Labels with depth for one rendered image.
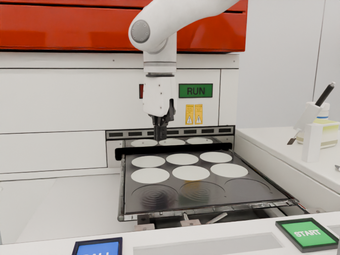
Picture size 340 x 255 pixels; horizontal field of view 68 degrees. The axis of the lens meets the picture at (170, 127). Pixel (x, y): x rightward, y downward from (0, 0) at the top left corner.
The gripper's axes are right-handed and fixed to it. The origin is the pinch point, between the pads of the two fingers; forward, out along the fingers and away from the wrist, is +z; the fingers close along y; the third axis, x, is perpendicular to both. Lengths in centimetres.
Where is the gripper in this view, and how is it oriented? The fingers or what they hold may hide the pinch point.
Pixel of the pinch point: (160, 132)
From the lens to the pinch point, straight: 68.8
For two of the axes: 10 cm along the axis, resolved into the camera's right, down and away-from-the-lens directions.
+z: 0.0, 9.7, 2.2
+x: 8.0, -1.3, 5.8
